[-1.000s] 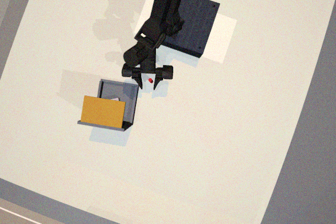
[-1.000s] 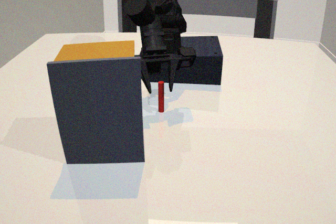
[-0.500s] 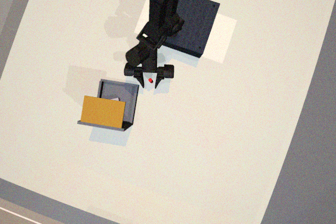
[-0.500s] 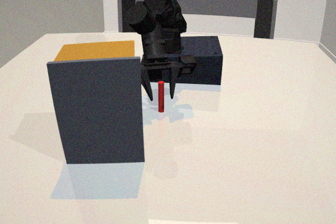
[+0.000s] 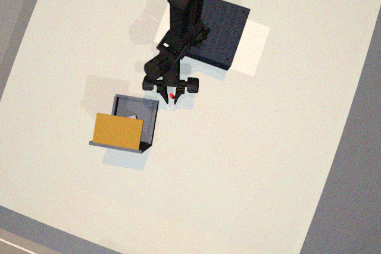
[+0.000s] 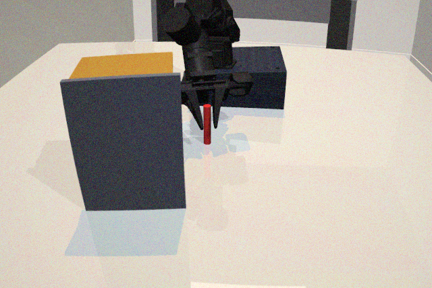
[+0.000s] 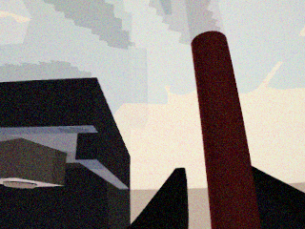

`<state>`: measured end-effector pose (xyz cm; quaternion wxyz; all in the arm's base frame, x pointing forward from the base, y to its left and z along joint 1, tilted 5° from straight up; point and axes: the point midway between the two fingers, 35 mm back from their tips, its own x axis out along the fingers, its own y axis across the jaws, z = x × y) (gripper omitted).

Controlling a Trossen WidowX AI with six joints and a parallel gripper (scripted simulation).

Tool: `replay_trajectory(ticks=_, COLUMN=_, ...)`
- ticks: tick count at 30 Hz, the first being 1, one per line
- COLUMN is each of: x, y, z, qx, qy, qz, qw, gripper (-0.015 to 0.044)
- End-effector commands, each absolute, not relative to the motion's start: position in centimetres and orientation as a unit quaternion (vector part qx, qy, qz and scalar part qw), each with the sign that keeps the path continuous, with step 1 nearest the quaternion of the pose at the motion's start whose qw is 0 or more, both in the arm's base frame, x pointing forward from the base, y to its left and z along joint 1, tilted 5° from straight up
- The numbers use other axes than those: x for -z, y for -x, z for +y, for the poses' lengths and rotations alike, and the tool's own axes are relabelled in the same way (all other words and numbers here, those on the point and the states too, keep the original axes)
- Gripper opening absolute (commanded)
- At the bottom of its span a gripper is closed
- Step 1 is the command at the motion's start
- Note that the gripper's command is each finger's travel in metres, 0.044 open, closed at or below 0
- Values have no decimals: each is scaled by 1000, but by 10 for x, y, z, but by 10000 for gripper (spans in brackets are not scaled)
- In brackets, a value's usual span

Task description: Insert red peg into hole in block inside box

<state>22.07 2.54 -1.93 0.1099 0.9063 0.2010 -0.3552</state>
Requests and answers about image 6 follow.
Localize dark red peg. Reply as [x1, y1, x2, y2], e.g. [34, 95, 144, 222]
[203, 104, 211, 145]

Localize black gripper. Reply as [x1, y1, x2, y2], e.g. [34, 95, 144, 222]
[180, 48, 253, 130]

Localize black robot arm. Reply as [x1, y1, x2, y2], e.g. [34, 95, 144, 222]
[161, 0, 240, 69]

